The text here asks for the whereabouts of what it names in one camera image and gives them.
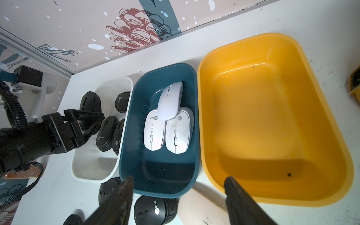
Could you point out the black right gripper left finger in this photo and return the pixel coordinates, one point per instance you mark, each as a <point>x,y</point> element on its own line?
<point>116,209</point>

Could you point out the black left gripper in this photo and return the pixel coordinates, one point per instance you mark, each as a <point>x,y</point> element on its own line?
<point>72,130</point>

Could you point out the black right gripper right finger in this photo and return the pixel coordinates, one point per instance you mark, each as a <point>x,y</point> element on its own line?
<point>241,207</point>

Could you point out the black mouse small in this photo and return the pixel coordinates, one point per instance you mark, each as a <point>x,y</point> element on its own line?
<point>105,134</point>

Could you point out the white mouse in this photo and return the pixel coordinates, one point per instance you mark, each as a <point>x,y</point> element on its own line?
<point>179,131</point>
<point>154,131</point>
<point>169,101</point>

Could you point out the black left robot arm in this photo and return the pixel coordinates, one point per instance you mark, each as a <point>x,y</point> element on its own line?
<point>26,141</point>

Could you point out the white storage box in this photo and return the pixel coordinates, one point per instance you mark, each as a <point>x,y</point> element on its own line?
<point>89,164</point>

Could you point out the teal storage box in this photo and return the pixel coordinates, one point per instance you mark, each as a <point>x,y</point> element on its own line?
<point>160,173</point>

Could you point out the yellow storage box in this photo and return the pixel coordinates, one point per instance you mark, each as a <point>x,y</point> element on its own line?
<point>264,121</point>

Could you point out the black mouse beside pink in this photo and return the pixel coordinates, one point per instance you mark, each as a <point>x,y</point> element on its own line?
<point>155,211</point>

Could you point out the pink mouse top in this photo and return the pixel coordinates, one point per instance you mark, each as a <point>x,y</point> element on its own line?
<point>196,209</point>

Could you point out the spice jar brown contents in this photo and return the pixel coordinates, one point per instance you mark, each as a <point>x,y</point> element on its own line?
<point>32,173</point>

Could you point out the yellow pot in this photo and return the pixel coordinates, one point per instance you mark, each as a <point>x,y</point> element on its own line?
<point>354,84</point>

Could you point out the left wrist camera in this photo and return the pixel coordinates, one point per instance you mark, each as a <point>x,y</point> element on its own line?
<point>31,89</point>

